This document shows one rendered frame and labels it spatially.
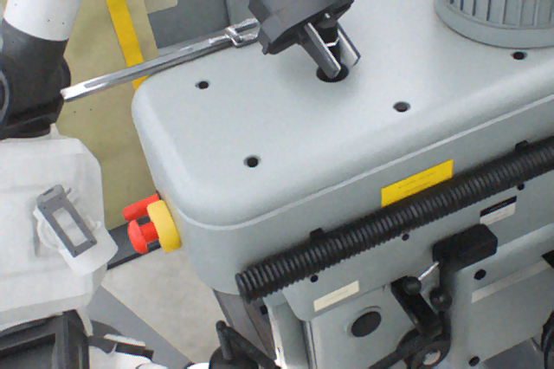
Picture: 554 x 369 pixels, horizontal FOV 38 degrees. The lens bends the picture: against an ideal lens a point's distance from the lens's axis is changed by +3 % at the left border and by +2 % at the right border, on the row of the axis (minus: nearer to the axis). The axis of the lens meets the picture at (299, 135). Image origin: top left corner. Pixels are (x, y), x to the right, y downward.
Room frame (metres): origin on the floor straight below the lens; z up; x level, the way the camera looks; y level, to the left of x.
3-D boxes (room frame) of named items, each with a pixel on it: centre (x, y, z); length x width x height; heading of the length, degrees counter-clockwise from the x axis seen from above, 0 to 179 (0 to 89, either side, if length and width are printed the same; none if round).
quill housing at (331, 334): (0.69, -0.05, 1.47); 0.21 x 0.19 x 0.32; 20
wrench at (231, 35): (0.75, 0.14, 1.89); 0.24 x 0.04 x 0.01; 111
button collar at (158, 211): (0.61, 0.17, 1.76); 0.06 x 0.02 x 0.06; 20
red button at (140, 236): (0.60, 0.19, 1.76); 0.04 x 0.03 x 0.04; 20
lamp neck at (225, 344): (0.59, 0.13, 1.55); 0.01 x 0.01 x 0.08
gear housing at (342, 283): (0.71, -0.09, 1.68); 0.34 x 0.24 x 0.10; 110
